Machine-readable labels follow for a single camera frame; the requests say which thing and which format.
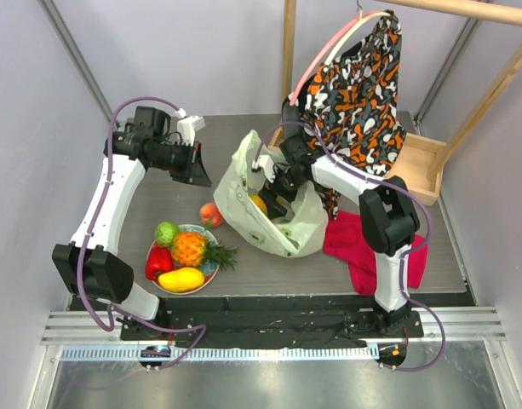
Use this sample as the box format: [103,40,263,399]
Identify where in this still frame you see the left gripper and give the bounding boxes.
[150,139,212,187]

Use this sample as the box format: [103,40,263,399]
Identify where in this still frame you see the fake yellow mango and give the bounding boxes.
[250,194,268,216]
[158,267,205,293]

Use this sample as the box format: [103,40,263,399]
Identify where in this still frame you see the fake peach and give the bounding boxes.
[199,202,224,228]

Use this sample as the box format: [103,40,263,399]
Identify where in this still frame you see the pale green plastic bag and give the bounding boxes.
[214,130,328,258]

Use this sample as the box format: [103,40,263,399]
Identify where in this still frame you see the fake pineapple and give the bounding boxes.
[170,231,238,269]

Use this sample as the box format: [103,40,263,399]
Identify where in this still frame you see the fake red fruit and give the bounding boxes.
[145,245,174,281]

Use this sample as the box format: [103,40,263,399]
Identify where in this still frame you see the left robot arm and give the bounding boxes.
[52,105,211,340]

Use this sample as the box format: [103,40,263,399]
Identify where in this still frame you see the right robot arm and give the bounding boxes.
[252,102,420,337]

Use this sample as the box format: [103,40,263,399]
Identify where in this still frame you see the red cloth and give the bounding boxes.
[323,210,428,297]

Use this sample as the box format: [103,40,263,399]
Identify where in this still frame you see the red and teal plate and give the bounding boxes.
[144,222,220,294]

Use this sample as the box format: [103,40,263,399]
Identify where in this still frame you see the orange patterned garment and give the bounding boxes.
[285,9,409,221]

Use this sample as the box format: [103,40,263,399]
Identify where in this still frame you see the wooden clothes rack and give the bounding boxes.
[267,0,522,206]

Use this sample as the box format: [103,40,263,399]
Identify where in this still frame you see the pink and white hanger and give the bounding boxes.
[290,9,390,106]

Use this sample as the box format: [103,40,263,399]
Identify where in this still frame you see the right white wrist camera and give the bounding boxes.
[251,154,284,183]

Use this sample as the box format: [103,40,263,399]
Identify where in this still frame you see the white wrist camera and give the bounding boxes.
[175,108,205,147]
[251,154,284,183]

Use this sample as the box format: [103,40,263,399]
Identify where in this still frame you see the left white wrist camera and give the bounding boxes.
[175,108,205,147]

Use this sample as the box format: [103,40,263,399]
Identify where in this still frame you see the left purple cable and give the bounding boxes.
[77,95,209,370]

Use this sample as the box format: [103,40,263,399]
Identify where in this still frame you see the purple cable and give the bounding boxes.
[254,119,447,372]
[77,95,209,370]

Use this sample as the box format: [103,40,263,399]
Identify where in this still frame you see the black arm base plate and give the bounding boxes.
[120,295,433,349]

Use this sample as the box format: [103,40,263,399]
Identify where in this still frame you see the white slotted cable duct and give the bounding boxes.
[60,343,379,362]

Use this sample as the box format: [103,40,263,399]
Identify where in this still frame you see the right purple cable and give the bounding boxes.
[254,119,447,372]

